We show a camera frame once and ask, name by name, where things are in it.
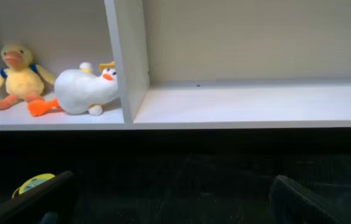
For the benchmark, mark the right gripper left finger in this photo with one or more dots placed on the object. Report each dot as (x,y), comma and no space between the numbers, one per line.
(35,202)

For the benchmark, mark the yellow plush duck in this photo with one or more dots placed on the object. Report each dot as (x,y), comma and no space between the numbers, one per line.
(23,81)

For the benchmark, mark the white shelf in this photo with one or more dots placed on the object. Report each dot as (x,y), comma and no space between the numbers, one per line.
(244,105)

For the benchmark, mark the yellow rattle drum toy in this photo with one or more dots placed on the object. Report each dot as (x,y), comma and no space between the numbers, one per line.
(35,181)

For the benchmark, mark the white plush goose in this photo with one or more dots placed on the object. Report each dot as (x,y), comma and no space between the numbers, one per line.
(79,90)

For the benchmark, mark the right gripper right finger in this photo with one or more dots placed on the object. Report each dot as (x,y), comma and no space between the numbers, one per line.
(293,205)

